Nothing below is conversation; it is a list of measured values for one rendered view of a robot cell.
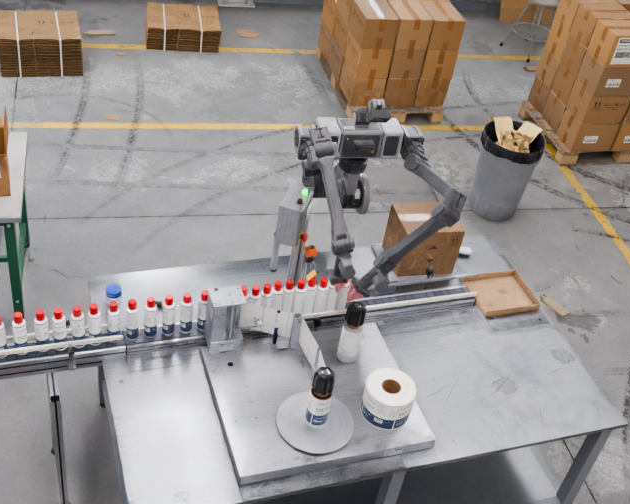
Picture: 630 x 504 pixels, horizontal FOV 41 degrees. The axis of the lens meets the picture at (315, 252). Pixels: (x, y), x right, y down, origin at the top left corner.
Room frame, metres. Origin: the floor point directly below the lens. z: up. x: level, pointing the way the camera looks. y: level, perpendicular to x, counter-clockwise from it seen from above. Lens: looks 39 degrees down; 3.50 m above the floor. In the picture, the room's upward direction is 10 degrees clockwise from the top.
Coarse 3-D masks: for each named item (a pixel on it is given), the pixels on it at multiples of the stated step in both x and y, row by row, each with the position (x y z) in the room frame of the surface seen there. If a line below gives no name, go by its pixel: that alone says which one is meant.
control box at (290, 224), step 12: (288, 192) 2.87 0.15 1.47; (300, 192) 2.88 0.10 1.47; (312, 192) 2.91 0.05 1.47; (288, 204) 2.78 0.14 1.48; (288, 216) 2.76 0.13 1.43; (300, 216) 2.76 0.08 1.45; (276, 228) 2.77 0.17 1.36; (288, 228) 2.76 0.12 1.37; (300, 228) 2.76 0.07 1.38; (276, 240) 2.77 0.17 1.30; (288, 240) 2.76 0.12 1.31; (300, 240) 2.79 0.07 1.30
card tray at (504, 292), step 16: (496, 272) 3.36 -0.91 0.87; (512, 272) 3.40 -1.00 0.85; (480, 288) 3.25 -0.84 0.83; (496, 288) 3.27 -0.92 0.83; (512, 288) 3.29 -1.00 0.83; (528, 288) 3.27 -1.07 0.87; (480, 304) 3.13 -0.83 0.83; (496, 304) 3.15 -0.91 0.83; (512, 304) 3.17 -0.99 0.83; (528, 304) 3.19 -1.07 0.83
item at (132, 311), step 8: (128, 304) 2.47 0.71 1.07; (136, 304) 2.48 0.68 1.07; (128, 312) 2.46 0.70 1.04; (136, 312) 2.47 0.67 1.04; (128, 320) 2.46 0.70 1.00; (136, 320) 2.47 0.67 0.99; (128, 328) 2.46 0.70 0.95; (136, 328) 2.47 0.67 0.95; (128, 336) 2.46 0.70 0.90; (136, 336) 2.47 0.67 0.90
